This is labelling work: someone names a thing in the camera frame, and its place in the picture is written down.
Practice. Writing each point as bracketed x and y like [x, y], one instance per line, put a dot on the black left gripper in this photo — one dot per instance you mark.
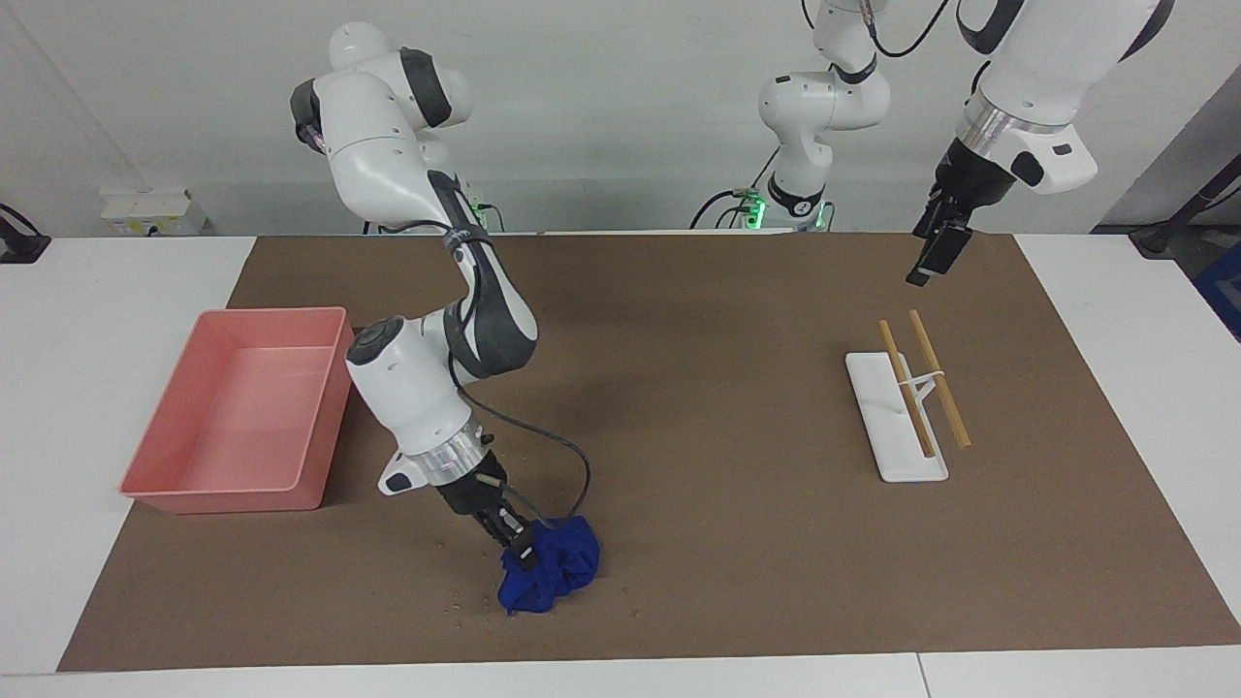
[970, 179]

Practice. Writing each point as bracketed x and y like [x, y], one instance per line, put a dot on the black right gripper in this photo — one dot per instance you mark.
[475, 494]

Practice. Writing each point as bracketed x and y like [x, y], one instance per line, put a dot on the blue towel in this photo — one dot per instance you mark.
[557, 572]

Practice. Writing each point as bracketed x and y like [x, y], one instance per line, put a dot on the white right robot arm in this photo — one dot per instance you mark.
[407, 388]

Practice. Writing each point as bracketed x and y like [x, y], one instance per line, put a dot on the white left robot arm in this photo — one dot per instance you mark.
[1057, 58]

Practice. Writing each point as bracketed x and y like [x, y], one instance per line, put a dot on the wooden rack rod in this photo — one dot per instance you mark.
[940, 383]
[906, 388]

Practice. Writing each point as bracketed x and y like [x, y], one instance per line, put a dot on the brown table mat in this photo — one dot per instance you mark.
[727, 533]

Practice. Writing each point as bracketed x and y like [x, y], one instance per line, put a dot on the black stand pole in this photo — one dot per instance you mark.
[1159, 237]

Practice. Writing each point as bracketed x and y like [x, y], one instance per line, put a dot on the blue crate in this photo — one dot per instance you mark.
[1226, 291]

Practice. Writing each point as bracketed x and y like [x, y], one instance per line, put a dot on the pink plastic bin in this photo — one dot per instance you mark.
[242, 427]

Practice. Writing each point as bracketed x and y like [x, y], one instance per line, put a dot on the white wall power strip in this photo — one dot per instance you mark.
[145, 211]

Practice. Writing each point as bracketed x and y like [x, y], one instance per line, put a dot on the black clamp mount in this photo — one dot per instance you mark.
[19, 247]

